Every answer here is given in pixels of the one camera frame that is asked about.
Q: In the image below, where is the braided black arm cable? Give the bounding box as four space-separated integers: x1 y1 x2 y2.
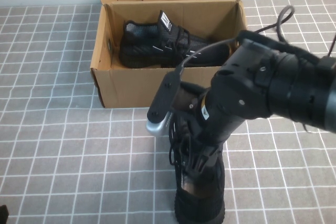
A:
237 5 336 59

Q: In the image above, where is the black knit sneaker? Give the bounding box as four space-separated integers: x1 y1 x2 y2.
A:
167 111 226 224
119 10 232 69

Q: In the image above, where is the brown cardboard shoe box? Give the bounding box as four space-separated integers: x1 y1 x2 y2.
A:
90 0 249 109

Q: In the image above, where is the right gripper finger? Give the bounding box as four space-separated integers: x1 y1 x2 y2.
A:
195 150 220 177
183 153 197 183

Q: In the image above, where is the thin black camera cable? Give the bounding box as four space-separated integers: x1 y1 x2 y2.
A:
175 37 241 77

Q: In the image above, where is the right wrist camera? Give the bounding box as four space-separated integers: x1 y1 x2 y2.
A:
145 71 203 138

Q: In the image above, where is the grey white-checked tablecloth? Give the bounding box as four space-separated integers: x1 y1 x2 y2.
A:
0 0 336 224

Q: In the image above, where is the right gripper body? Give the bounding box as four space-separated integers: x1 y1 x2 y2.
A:
194 94 249 156

